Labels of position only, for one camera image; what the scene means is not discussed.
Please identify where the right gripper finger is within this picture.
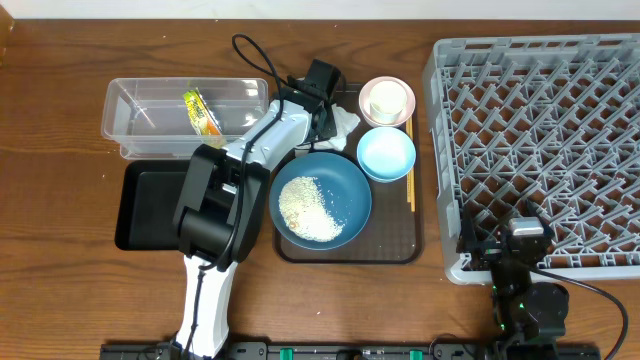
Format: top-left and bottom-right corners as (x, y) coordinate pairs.
(456, 206), (479, 253)
(525, 199), (553, 235)

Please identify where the white napkin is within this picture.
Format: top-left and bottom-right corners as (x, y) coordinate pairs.
(294, 105), (360, 156)

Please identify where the dark blue plate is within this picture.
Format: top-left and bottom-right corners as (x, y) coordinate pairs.
(269, 152), (372, 250)

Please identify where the white rice pile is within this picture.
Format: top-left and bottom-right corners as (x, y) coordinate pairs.
(278, 176), (344, 242)

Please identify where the yellow green snack wrapper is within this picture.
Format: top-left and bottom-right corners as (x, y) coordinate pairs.
(183, 89), (222, 136)

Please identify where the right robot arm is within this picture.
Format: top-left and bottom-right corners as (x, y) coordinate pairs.
(458, 201), (569, 343)

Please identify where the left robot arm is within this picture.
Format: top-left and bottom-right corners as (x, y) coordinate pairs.
(172, 77), (337, 359)

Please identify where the grey dishwasher rack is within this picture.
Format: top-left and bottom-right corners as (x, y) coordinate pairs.
(422, 33), (639, 285)

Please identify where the clear plastic waste bin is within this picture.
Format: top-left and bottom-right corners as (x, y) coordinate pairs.
(102, 77), (269, 160)

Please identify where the pink bowl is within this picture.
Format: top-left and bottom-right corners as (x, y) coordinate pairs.
(359, 76), (416, 127)

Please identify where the light blue bowl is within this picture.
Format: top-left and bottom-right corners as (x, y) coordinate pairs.
(356, 127), (417, 183)

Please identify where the cream cup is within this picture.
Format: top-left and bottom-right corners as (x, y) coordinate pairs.
(369, 80), (407, 124)

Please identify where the brown serving tray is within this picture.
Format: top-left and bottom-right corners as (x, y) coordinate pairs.
(272, 82), (424, 265)

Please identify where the wooden chopstick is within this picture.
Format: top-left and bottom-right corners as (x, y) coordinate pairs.
(406, 118), (416, 213)
(405, 119), (415, 212)

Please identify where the black rectangular tray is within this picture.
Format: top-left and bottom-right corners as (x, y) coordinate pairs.
(114, 159), (260, 252)

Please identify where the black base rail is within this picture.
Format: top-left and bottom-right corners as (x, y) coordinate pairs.
(98, 341), (601, 360)

